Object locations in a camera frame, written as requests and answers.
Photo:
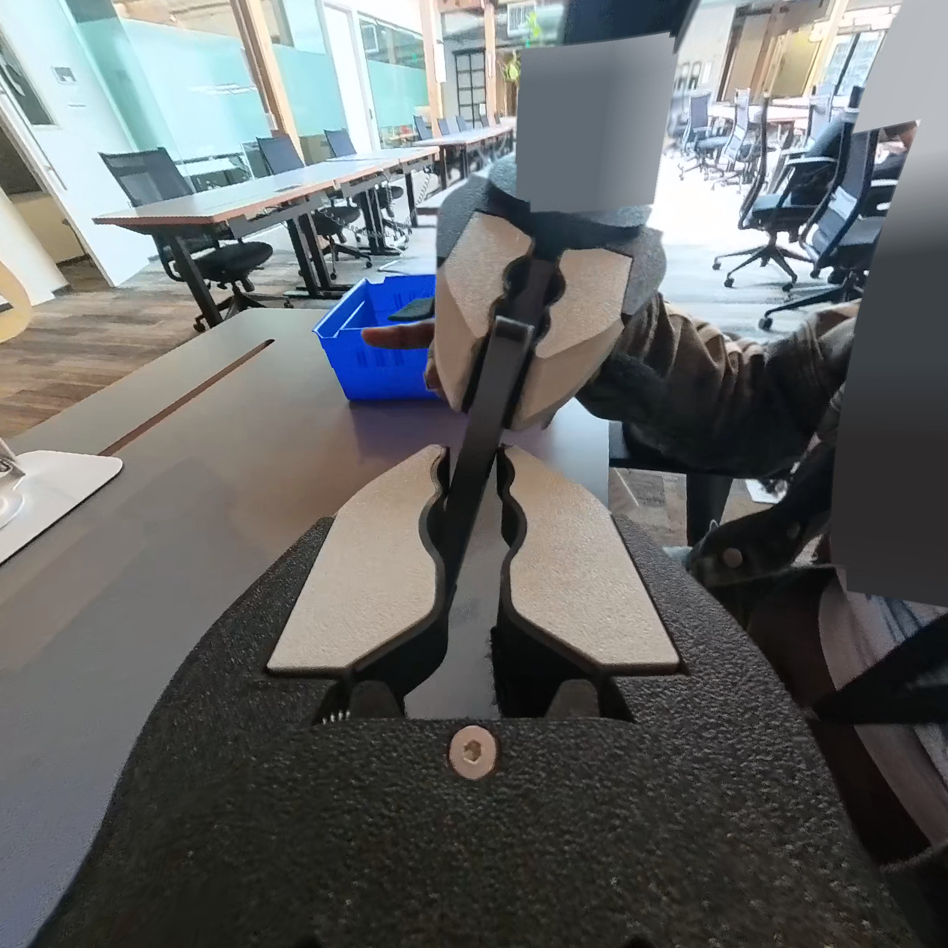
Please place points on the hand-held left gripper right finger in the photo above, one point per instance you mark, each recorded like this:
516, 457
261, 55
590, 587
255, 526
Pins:
593, 585

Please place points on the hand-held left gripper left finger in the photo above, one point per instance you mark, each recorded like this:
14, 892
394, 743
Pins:
363, 585

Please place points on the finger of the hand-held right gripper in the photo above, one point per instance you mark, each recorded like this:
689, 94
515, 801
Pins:
474, 311
578, 326

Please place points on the blue plastic bin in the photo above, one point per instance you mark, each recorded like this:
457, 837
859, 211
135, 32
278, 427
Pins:
363, 348

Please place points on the grey slim usb hub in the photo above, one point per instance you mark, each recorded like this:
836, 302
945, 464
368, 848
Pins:
482, 430

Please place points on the person's right forearm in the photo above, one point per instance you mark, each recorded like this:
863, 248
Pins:
711, 393

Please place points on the person's right hand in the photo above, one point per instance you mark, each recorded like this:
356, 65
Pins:
403, 336

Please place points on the black office chair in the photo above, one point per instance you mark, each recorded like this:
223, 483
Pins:
800, 193
178, 222

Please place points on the wooden office desk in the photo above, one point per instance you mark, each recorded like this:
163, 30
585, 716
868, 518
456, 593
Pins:
252, 193

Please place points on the white document stand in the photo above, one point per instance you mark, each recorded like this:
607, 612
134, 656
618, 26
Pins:
52, 496

